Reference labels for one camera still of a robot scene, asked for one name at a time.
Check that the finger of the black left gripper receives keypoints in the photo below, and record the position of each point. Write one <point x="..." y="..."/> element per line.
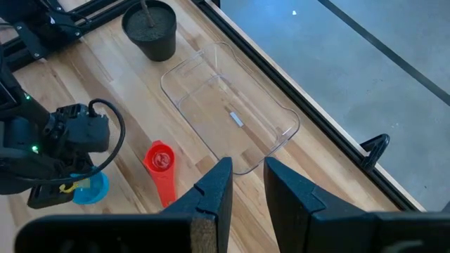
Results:
<point x="49" y="196"/>

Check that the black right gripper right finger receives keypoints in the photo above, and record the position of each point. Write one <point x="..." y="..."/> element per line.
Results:
<point x="292" y="204"/>

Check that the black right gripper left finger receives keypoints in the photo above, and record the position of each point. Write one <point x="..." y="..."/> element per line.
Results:
<point x="218" y="196"/>

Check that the teal measuring cup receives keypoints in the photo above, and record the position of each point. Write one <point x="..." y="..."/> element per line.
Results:
<point x="95" y="193"/>

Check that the red measuring cup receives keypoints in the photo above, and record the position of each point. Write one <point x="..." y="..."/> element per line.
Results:
<point x="165" y="182"/>

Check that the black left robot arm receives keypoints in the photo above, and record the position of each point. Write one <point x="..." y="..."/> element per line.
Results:
<point x="17" y="105"/>

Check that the clear plastic basket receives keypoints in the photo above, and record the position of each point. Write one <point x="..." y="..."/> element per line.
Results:
<point x="211" y="116"/>

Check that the black table clamp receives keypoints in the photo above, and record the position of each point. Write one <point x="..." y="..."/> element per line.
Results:
<point x="378" y="144"/>

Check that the black plant pot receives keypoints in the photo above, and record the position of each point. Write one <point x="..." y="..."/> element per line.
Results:
<point x="154" y="44"/>

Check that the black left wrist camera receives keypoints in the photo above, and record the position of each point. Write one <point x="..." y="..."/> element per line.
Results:
<point x="84" y="131"/>

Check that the black aluminium table frame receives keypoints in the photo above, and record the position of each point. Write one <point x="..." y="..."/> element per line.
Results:
<point x="318" y="117"/>

